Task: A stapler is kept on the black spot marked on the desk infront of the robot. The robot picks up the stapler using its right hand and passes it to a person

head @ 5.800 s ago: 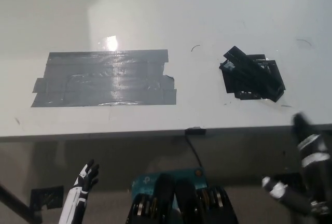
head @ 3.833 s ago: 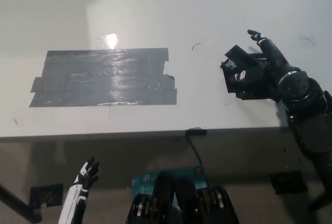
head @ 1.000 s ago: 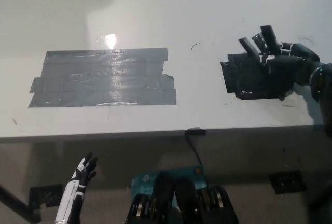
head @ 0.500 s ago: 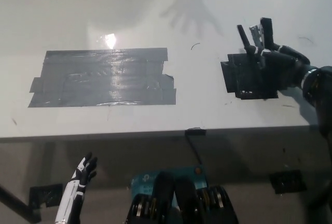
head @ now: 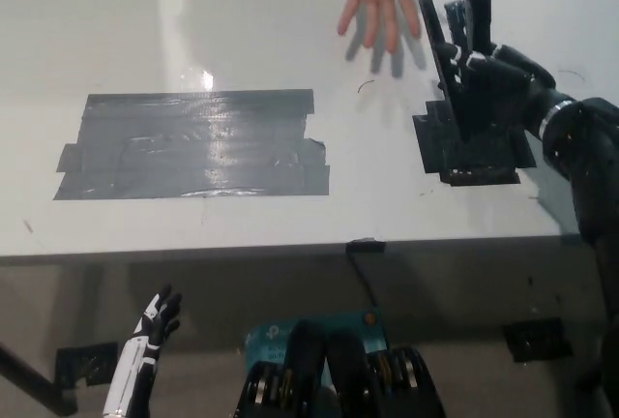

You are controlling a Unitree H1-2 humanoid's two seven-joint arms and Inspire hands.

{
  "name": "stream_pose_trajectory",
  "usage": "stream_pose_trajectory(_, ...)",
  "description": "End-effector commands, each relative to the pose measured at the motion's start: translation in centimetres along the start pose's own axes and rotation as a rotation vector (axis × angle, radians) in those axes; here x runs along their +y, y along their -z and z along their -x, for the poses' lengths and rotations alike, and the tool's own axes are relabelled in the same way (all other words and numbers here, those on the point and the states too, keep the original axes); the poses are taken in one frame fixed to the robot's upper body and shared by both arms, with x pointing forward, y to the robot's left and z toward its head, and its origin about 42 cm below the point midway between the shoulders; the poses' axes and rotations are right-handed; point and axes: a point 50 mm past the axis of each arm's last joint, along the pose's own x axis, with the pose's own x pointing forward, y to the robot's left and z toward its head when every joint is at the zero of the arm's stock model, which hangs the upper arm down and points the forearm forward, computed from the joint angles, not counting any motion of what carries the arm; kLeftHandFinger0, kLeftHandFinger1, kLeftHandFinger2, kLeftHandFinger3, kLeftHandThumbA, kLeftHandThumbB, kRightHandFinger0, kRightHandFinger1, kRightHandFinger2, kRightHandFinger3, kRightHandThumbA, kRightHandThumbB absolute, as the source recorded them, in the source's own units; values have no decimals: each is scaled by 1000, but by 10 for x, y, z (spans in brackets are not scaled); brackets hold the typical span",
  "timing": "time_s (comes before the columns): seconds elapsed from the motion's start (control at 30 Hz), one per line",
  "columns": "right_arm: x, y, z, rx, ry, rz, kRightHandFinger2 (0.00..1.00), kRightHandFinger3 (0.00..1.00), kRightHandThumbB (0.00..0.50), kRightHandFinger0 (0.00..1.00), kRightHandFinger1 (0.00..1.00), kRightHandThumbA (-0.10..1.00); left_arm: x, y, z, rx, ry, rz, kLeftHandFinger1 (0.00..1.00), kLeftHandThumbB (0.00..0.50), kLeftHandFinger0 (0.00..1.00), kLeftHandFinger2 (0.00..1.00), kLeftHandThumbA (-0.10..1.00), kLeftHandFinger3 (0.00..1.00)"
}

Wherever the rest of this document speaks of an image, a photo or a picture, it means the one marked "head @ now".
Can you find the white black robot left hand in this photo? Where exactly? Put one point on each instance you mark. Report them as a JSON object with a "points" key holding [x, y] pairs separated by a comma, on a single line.
{"points": [[145, 336]]}

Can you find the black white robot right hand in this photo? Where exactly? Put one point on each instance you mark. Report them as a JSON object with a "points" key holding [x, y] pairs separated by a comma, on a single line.
{"points": [[503, 94]]}

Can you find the black stapler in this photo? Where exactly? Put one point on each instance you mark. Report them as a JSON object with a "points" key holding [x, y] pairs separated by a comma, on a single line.
{"points": [[479, 11]]}

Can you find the black desk leg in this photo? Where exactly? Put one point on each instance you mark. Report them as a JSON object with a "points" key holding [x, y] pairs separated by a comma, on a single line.
{"points": [[34, 379]]}

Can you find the black teal robot torso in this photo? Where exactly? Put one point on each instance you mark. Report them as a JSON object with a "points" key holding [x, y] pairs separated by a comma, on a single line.
{"points": [[338, 369]]}

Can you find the black tape square patch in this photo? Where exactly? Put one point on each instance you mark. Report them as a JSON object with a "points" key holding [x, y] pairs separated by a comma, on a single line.
{"points": [[483, 161]]}

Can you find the grey duct tape patch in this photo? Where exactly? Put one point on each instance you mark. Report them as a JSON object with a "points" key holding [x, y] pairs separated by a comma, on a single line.
{"points": [[193, 147]]}

